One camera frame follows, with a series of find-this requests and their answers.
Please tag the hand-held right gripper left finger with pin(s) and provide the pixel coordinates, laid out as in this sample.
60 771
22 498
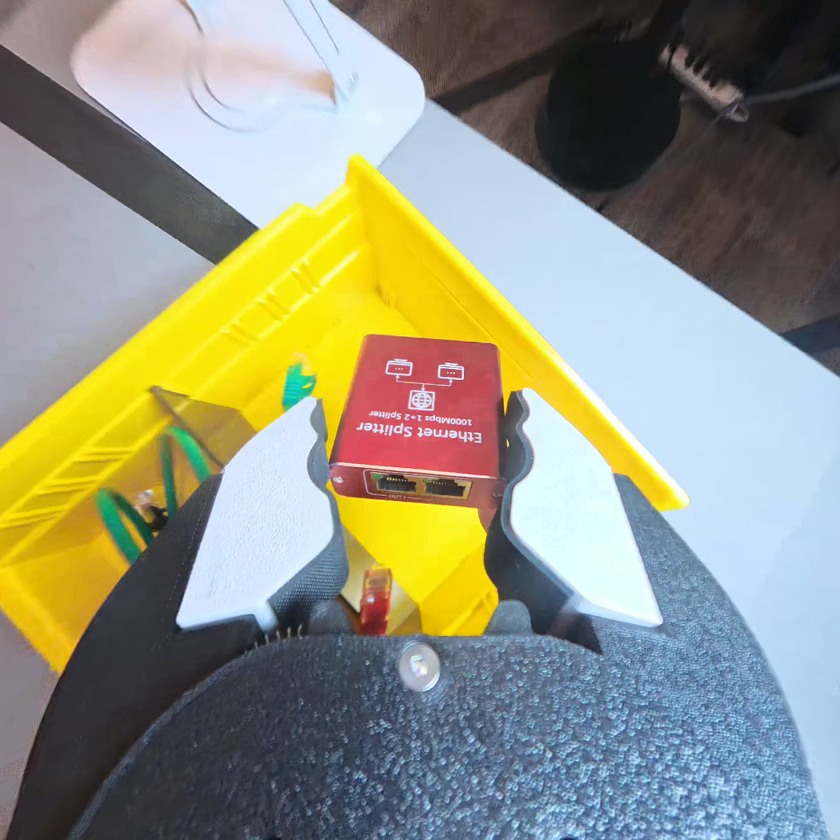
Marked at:
262 512

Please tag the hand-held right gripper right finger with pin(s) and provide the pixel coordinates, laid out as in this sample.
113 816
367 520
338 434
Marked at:
577 518

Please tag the red ethernet splitter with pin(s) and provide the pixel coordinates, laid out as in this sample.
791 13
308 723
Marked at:
420 407

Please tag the yellow plastic bin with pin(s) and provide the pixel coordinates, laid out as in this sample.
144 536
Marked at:
262 315

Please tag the black round stool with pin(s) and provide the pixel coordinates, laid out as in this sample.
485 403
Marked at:
604 111

